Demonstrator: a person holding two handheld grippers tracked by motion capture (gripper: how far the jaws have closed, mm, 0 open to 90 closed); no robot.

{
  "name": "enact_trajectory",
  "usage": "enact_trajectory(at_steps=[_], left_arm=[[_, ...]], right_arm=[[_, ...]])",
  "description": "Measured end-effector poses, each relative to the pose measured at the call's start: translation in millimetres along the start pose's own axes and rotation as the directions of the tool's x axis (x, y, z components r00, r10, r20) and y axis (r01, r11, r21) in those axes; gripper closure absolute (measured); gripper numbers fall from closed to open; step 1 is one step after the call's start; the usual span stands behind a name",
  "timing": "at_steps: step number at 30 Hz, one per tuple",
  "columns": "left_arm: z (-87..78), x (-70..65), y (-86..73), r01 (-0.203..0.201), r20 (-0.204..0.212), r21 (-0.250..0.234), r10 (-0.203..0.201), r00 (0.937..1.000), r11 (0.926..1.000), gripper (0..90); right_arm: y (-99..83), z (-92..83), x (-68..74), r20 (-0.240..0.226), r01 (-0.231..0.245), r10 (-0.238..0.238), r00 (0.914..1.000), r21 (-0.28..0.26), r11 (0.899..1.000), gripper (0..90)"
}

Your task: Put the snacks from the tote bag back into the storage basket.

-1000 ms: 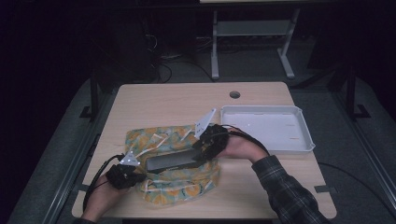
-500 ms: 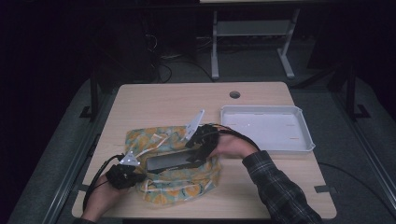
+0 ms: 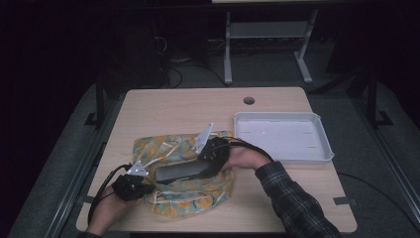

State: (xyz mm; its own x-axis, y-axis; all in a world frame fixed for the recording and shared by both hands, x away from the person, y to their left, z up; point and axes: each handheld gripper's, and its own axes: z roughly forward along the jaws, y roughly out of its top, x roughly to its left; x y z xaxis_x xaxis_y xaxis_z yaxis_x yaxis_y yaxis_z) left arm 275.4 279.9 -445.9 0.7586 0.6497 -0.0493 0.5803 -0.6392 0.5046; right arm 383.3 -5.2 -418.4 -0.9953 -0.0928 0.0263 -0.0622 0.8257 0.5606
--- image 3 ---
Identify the metal floor rail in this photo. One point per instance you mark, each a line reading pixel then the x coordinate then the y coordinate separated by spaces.
pixel 389 162
pixel 71 195

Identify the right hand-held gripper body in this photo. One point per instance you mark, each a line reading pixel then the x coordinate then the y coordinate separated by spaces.
pixel 216 153

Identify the person's left hand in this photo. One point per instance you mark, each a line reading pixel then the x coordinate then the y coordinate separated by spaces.
pixel 105 214

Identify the gray table edge bracket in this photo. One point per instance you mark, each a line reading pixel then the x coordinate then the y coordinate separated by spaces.
pixel 345 201
pixel 87 199

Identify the orange fruit print shopping bag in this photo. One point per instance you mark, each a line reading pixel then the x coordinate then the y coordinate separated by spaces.
pixel 185 198

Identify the person's right hand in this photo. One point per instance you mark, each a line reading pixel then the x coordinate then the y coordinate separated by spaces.
pixel 246 158

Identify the black metal stand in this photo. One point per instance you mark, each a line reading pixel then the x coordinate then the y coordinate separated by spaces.
pixel 372 105
pixel 99 109

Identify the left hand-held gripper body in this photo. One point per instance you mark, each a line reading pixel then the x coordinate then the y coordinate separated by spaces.
pixel 132 188

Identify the white plastic tray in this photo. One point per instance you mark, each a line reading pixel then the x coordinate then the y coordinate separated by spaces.
pixel 287 139

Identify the white metal desk frame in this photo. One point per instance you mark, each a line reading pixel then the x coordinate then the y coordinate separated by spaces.
pixel 267 29

